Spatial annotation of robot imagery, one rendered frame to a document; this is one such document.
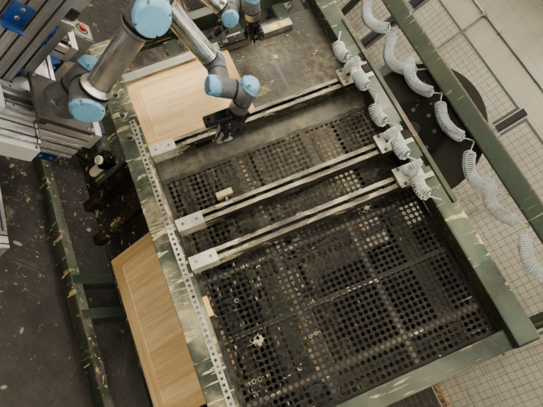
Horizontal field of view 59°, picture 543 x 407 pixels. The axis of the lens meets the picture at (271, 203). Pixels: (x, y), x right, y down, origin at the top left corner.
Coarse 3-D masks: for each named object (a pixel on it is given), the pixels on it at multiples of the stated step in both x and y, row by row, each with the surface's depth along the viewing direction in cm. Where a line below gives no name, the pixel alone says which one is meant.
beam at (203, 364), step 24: (96, 48) 259; (120, 96) 247; (120, 120) 241; (120, 144) 236; (144, 144) 236; (144, 168) 231; (144, 192) 226; (168, 240) 217; (168, 264) 212; (168, 288) 209; (192, 312) 204; (192, 336) 200; (216, 336) 205; (192, 360) 197; (216, 360) 197; (216, 384) 193
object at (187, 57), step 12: (288, 24) 262; (264, 36) 263; (216, 48) 258; (228, 48) 260; (168, 60) 256; (180, 60) 256; (192, 60) 257; (132, 72) 254; (144, 72) 253; (156, 72) 254
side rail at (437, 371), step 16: (496, 336) 197; (464, 352) 195; (480, 352) 195; (496, 352) 194; (416, 368) 195; (432, 368) 193; (448, 368) 193; (464, 368) 192; (384, 384) 191; (400, 384) 191; (416, 384) 191; (432, 384) 191; (352, 400) 189; (368, 400) 189; (384, 400) 189; (400, 400) 189
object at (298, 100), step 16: (352, 64) 232; (336, 80) 244; (352, 80) 239; (288, 96) 241; (304, 96) 244; (320, 96) 242; (256, 112) 240; (272, 112) 238; (288, 112) 244; (208, 128) 236; (160, 144) 233; (176, 144) 233; (192, 144) 235; (160, 160) 236
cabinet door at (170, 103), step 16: (192, 64) 257; (144, 80) 254; (160, 80) 254; (176, 80) 254; (192, 80) 253; (144, 96) 250; (160, 96) 250; (176, 96) 250; (192, 96) 250; (208, 96) 249; (144, 112) 246; (160, 112) 246; (176, 112) 246; (192, 112) 246; (208, 112) 246; (144, 128) 243; (160, 128) 243; (176, 128) 243; (192, 128) 242
